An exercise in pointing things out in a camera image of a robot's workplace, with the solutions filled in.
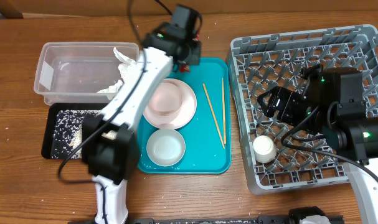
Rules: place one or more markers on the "grey dish rack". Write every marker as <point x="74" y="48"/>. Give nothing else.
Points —
<point x="259" y="63"/>

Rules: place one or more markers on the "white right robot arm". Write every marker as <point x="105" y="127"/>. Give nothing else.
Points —
<point x="329" y="118"/>

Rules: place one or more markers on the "wooden chopstick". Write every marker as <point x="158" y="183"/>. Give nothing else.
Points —
<point x="213" y="115"/>
<point x="223" y="113"/>

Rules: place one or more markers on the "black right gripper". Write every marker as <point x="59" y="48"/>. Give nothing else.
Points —
<point x="270" y="101"/>

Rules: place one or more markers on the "teal serving tray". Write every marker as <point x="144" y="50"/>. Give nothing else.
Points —
<point x="204" y="153"/>

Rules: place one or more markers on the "white napkin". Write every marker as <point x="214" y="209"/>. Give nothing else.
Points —
<point x="128" y="71"/>

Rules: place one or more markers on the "left wooden chopstick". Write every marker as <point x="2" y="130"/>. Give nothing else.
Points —
<point x="213" y="115"/>

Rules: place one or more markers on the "white paper cup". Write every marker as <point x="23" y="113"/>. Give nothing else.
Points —
<point x="264" y="149"/>

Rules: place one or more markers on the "black rectangular tray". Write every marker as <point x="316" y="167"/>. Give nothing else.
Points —
<point x="51" y="117"/>

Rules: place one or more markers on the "grey bowl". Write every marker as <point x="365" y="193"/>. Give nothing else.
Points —
<point x="166" y="147"/>

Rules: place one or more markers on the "clear plastic bin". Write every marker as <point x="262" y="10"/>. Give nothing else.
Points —
<point x="77" y="72"/>

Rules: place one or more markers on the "pink small bowl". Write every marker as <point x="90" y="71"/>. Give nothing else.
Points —
<point x="166" y="100"/>

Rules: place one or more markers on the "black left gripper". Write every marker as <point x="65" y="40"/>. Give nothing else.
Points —
<point x="195" y="58"/>

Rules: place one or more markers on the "red snack wrapper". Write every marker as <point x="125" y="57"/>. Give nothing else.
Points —
<point x="184" y="68"/>

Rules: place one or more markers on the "right wooden chopstick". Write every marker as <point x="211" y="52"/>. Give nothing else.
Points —
<point x="223" y="113"/>

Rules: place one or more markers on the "pink plate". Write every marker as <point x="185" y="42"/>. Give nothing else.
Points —
<point x="183" y="116"/>

